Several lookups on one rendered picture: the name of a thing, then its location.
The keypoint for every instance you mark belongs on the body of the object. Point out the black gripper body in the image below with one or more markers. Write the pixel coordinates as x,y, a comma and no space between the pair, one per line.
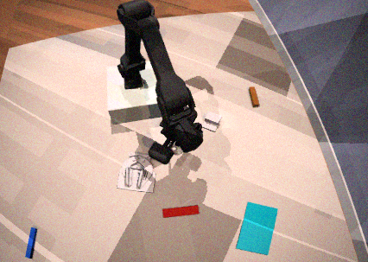
163,153

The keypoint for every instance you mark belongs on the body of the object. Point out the blue rectangular bar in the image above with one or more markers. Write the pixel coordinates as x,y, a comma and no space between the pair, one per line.
31,243

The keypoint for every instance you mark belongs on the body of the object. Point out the red flat bar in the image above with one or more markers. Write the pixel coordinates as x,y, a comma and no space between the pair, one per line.
171,212

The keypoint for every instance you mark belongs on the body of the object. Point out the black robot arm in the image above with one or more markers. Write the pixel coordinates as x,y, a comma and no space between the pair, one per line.
172,94

